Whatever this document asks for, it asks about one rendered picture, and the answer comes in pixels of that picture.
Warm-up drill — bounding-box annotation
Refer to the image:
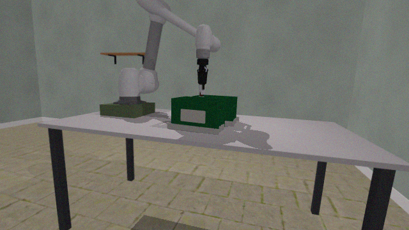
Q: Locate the green bottle crate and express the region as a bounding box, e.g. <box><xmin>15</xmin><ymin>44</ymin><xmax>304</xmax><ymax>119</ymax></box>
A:
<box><xmin>171</xmin><ymin>96</ymin><xmax>226</xmax><ymax>129</ymax></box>
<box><xmin>197</xmin><ymin>95</ymin><xmax>238</xmax><ymax>121</ymax></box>

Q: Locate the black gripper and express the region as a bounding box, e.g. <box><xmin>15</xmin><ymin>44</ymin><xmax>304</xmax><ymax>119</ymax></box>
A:
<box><xmin>197</xmin><ymin>59</ymin><xmax>208</xmax><ymax>95</ymax></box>

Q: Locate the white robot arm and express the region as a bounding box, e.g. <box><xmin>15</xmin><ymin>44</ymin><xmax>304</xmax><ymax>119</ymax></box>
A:
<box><xmin>113</xmin><ymin>0</ymin><xmax>221</xmax><ymax>105</ymax></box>

